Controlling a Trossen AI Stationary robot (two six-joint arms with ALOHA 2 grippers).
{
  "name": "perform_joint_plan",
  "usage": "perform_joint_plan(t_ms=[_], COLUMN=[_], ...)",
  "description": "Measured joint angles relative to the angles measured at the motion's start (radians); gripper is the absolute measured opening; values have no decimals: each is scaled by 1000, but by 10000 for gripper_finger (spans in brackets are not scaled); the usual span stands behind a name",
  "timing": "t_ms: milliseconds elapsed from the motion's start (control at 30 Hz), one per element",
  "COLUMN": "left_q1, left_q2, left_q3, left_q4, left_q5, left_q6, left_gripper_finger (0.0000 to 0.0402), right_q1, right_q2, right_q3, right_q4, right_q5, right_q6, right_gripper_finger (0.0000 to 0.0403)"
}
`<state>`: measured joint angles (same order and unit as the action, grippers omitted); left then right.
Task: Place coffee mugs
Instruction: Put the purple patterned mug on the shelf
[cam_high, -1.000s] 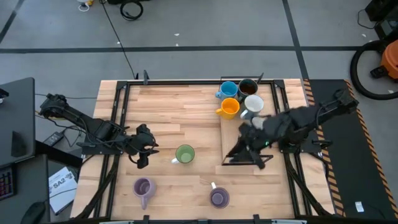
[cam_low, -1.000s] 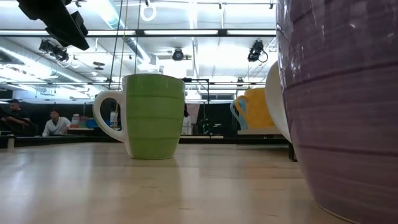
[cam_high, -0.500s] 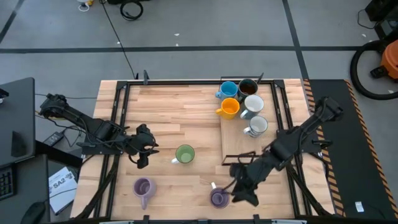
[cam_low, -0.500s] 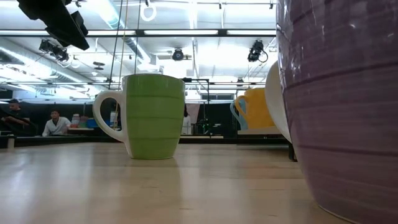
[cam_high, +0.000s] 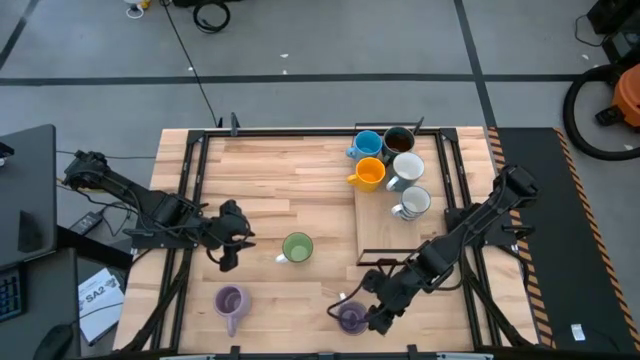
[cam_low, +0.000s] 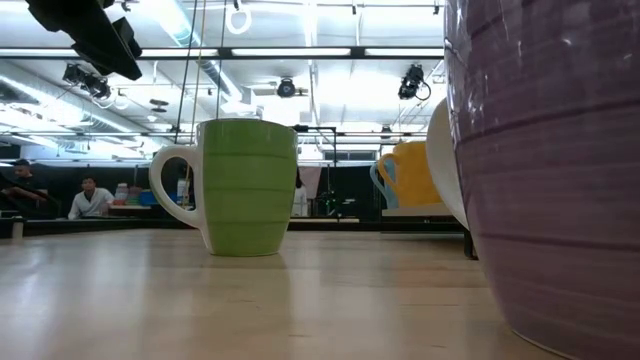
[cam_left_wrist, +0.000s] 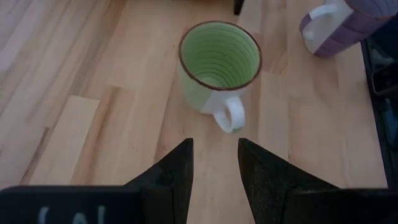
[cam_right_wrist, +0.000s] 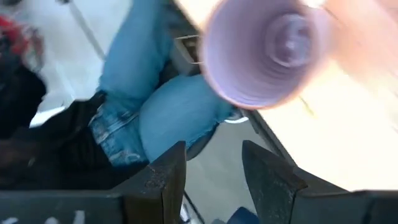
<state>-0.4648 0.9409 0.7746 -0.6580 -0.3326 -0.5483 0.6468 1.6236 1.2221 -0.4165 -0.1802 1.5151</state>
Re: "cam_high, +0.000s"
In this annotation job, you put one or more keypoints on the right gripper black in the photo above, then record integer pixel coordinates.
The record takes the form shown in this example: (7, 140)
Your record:
(386, 315)

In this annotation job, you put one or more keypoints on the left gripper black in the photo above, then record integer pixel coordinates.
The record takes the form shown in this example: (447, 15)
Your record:
(227, 225)

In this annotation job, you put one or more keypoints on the pink ribbed mug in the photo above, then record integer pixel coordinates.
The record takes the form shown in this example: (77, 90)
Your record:
(231, 302)

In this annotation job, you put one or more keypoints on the white mug dark stripes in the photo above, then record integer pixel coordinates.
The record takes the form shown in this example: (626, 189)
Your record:
(416, 201)

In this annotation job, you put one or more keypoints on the yellow mug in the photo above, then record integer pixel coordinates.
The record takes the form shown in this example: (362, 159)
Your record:
(371, 175)

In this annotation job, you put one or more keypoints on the blue mug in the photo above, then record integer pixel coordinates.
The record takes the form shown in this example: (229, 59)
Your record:
(368, 145)

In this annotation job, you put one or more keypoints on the grey-teal mug white inside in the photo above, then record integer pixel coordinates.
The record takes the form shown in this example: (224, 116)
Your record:
(407, 167)

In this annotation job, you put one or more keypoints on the dark mug brown inside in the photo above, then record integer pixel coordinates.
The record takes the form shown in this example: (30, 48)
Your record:
(399, 142)

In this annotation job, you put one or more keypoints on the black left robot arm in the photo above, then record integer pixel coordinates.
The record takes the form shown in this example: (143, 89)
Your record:
(165, 212)

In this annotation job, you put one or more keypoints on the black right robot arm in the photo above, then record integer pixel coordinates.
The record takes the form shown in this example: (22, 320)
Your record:
(440, 257)

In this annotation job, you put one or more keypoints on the white printed booklet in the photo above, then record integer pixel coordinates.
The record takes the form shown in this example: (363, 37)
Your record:
(100, 305)

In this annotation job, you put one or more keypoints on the black power adapter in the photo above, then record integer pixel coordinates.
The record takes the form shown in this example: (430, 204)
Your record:
(86, 223)

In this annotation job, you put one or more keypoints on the black mat hazard-stripe edges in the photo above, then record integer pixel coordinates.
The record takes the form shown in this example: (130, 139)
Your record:
(550, 290)

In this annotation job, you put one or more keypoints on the white label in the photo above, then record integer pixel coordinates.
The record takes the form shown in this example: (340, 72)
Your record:
(578, 332)

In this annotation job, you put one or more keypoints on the dark grey low desk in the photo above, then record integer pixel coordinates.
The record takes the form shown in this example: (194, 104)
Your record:
(40, 300)

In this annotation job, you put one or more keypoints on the black computer mouse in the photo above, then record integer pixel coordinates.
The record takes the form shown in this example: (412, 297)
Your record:
(52, 344)

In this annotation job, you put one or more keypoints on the keyboard with blue keys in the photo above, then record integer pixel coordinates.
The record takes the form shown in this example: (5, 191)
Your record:
(10, 295)

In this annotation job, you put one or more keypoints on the orange vacuum cleaner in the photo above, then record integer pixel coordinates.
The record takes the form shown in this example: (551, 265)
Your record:
(629, 95)

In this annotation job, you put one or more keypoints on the black equipment box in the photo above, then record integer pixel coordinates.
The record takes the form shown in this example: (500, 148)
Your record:
(620, 25)

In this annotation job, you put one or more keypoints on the black frame clamp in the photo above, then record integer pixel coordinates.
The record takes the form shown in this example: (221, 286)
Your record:
(413, 351)
(235, 351)

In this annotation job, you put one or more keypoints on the wooden shelf black metal frame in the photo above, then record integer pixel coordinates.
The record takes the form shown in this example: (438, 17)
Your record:
(380, 227)

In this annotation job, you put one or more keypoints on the black upright post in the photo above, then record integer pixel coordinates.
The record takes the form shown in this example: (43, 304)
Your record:
(234, 125)

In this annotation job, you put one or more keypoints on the black table frame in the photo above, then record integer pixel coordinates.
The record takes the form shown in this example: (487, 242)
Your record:
(300, 132)

